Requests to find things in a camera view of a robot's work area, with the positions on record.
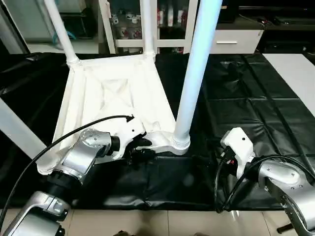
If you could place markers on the white plastic table top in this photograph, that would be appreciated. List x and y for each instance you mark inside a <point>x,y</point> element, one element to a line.
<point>113,93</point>

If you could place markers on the black work mat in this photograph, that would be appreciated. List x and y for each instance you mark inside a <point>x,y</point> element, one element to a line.
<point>246,98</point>

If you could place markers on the white flat panel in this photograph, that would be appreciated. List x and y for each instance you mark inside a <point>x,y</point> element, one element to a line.
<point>295,78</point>

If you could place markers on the white drawer unit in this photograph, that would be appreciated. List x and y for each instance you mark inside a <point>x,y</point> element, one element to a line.
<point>234,42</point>

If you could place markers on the white glass-door cabinet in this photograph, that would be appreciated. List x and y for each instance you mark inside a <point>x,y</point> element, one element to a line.
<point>128,24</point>

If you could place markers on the blue metal stand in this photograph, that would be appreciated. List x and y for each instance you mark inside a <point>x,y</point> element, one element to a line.
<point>70,35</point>

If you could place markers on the dark wooden TV bench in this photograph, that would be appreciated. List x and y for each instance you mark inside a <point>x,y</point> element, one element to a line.
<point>290,37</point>

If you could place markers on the black box with yellow label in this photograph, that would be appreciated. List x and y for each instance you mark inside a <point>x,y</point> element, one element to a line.
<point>229,10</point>

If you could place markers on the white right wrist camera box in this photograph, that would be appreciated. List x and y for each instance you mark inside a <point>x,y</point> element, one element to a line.
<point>240,145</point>

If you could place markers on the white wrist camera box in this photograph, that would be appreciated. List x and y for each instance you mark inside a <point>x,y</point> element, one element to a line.
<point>240,145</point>
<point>129,132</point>

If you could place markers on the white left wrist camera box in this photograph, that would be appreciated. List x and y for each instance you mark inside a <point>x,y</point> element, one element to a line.
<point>129,132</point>

